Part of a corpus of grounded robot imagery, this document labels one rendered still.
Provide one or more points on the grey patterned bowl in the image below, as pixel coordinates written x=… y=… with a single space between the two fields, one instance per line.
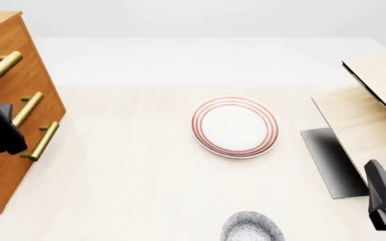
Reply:
x=251 y=227

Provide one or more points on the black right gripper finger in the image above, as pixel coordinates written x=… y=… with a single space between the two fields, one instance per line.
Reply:
x=382 y=185

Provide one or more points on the wooden drawer front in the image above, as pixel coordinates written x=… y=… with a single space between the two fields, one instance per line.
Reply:
x=12 y=37
x=53 y=111
x=36 y=77

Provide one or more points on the pale wood slab, black edge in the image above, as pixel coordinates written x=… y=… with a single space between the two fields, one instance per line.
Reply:
x=385 y=72

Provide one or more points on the white plate with red rings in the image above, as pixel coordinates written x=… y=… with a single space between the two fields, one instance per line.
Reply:
x=235 y=128

